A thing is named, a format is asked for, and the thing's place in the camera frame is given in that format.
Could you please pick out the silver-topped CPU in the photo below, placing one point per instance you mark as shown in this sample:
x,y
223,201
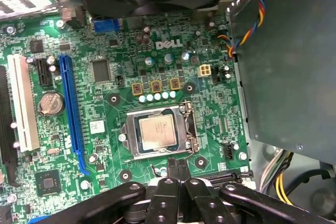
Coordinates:
x,y
157,132

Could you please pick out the short black expansion slot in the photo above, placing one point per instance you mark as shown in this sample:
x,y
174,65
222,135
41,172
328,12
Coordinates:
x,y
45,72

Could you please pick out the metal socket cover frame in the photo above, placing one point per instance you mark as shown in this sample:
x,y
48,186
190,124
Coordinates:
x,y
155,111

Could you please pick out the beige four-pin board connector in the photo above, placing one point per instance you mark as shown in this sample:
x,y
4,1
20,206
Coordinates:
x,y
204,70

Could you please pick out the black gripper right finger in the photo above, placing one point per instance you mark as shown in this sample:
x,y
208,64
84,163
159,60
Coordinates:
x,y
207,204

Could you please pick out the green Dell motherboard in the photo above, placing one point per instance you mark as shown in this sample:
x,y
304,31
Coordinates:
x,y
115,129

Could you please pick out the black RAM slot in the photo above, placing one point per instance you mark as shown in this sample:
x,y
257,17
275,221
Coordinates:
x,y
223,176

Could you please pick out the black open PC case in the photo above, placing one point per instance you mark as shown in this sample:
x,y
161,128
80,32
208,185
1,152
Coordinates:
x,y
262,153

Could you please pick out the blue expansion slot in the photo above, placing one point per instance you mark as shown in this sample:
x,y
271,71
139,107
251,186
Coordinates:
x,y
69,103

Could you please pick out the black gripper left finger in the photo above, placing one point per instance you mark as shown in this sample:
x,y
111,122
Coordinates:
x,y
164,203

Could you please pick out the long black expansion slot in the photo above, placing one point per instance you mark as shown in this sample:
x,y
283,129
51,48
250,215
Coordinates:
x,y
5,119

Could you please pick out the grey power supply box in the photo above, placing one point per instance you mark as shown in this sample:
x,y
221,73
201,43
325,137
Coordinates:
x,y
288,64

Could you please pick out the white expansion slot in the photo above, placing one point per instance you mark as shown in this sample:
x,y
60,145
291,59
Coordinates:
x,y
23,103

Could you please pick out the blue VGA port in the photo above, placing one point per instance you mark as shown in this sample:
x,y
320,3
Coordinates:
x,y
107,26

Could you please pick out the silver coin battery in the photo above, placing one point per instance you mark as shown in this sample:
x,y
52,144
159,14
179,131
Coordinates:
x,y
51,103

